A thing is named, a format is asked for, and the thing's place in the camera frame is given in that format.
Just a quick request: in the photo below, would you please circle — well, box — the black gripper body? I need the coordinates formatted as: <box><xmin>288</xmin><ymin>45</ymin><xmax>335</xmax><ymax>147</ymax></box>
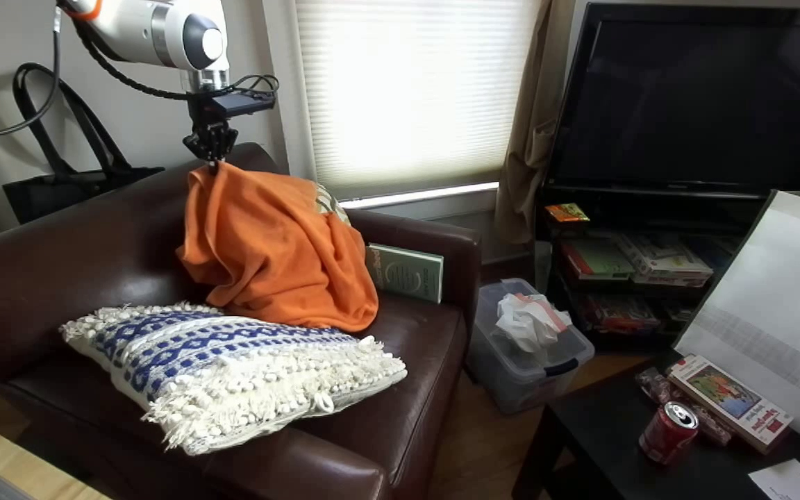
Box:
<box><xmin>181</xmin><ymin>86</ymin><xmax>241</xmax><ymax>147</ymax></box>

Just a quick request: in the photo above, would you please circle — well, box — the orange towel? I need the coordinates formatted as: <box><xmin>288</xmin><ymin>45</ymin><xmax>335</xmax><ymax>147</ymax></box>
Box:
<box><xmin>174</xmin><ymin>160</ymin><xmax>382</xmax><ymax>335</ymax></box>

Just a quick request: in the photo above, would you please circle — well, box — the brown leather sofa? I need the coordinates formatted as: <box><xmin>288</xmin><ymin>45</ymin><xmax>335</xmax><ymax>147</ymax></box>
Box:
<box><xmin>0</xmin><ymin>140</ymin><xmax>484</xmax><ymax>500</ymax></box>

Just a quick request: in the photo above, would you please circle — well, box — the black tote bag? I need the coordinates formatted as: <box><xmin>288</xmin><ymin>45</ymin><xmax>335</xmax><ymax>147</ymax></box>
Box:
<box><xmin>2</xmin><ymin>61</ymin><xmax>166</xmax><ymax>228</ymax></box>

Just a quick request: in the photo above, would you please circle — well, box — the white window blind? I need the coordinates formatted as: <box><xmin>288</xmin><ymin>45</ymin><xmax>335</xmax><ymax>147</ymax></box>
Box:
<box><xmin>288</xmin><ymin>0</ymin><xmax>548</xmax><ymax>190</ymax></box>

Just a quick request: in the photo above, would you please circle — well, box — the blue white fringed pillow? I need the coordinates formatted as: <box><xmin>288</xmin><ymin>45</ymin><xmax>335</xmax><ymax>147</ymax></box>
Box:
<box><xmin>57</xmin><ymin>302</ymin><xmax>412</xmax><ymax>458</ymax></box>

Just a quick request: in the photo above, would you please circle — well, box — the beige curtain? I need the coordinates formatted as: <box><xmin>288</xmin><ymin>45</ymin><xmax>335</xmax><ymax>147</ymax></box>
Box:
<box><xmin>491</xmin><ymin>0</ymin><xmax>577</xmax><ymax>246</ymax></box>

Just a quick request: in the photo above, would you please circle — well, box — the orange sticky note pad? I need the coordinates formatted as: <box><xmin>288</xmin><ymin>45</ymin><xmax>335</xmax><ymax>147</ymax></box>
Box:
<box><xmin>545</xmin><ymin>199</ymin><xmax>594</xmax><ymax>228</ymax></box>

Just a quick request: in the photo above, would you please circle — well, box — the crumpled white plastic bag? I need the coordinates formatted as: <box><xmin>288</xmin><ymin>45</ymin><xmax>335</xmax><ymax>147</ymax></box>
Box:
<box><xmin>495</xmin><ymin>292</ymin><xmax>576</xmax><ymax>356</ymax></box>

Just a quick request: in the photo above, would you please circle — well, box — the black TV stand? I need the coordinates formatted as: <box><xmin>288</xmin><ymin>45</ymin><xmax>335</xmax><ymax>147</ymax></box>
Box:
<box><xmin>534</xmin><ymin>183</ymin><xmax>773</xmax><ymax>356</ymax></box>

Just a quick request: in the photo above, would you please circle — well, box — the light wooden table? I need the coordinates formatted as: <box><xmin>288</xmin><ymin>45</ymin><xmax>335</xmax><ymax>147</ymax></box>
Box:
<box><xmin>0</xmin><ymin>404</ymin><xmax>110</xmax><ymax>500</ymax></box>

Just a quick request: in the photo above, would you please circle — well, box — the clear plastic storage bin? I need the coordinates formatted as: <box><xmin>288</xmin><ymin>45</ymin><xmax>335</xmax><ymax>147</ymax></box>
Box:
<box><xmin>467</xmin><ymin>275</ymin><xmax>601</xmax><ymax>415</ymax></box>

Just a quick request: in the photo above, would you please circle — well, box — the red green book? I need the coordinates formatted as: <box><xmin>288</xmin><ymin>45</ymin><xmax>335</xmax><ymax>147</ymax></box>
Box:
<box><xmin>560</xmin><ymin>236</ymin><xmax>639</xmax><ymax>282</ymax></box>

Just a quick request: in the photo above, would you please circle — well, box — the dark red book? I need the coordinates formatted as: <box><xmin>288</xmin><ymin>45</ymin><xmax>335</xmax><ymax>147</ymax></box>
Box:
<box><xmin>584</xmin><ymin>292</ymin><xmax>666</xmax><ymax>339</ymax></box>

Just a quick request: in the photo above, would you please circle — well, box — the stack of books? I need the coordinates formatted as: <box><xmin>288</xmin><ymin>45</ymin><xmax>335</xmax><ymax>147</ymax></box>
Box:
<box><xmin>620</xmin><ymin>232</ymin><xmax>717</xmax><ymax>289</ymax></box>

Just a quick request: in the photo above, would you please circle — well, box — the black television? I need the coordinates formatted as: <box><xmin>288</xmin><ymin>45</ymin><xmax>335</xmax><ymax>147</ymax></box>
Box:
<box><xmin>548</xmin><ymin>0</ymin><xmax>800</xmax><ymax>203</ymax></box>

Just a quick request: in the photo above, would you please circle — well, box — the black coffee table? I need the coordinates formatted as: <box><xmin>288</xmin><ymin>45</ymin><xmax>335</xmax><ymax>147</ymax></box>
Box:
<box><xmin>510</xmin><ymin>363</ymin><xmax>800</xmax><ymax>500</ymax></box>

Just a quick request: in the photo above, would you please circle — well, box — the red soda can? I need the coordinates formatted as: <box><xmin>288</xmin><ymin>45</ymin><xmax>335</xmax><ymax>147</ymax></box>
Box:
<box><xmin>637</xmin><ymin>397</ymin><xmax>702</xmax><ymax>467</ymax></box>

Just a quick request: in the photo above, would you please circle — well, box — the white red game box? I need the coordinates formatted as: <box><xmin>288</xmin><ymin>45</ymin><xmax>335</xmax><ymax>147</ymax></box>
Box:
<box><xmin>666</xmin><ymin>352</ymin><xmax>798</xmax><ymax>454</ymax></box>

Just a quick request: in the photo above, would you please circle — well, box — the large white paper bag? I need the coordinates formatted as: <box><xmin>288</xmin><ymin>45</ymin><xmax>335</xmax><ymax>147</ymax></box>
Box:
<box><xmin>676</xmin><ymin>175</ymin><xmax>800</xmax><ymax>463</ymax></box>

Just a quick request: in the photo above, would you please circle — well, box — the white paper card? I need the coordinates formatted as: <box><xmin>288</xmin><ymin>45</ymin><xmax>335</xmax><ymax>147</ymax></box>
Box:
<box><xmin>748</xmin><ymin>454</ymin><xmax>800</xmax><ymax>500</ymax></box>

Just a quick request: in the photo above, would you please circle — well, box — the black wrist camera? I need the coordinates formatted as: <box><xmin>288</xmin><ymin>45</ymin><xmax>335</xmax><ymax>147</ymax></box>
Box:
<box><xmin>203</xmin><ymin>74</ymin><xmax>284</xmax><ymax>122</ymax></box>

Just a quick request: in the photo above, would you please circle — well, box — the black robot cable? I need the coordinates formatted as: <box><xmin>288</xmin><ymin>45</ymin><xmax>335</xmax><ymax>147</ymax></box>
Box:
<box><xmin>64</xmin><ymin>4</ymin><xmax>195</xmax><ymax>103</ymax></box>

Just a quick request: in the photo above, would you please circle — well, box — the thin dark cable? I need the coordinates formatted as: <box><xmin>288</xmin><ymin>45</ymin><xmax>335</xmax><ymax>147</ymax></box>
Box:
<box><xmin>0</xmin><ymin>8</ymin><xmax>66</xmax><ymax>140</ymax></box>

